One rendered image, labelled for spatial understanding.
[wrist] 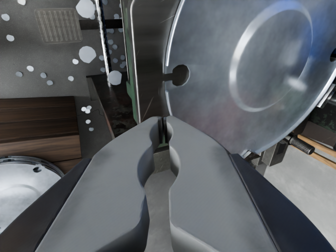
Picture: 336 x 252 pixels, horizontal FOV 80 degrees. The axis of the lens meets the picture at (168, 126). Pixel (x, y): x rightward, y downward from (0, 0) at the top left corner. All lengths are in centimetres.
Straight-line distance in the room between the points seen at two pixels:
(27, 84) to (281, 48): 93
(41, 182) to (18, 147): 13
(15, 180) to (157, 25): 66
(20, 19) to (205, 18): 83
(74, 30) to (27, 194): 55
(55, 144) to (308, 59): 67
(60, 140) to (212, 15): 60
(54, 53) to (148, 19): 81
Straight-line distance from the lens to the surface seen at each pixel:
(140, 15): 19
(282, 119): 37
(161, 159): 45
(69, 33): 80
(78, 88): 102
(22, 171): 74
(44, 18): 80
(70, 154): 75
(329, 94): 41
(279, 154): 49
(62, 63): 99
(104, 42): 79
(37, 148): 74
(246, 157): 34
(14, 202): 82
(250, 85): 27
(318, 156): 148
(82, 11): 31
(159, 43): 20
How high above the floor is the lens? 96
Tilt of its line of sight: 51 degrees down
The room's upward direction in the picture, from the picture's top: 139 degrees clockwise
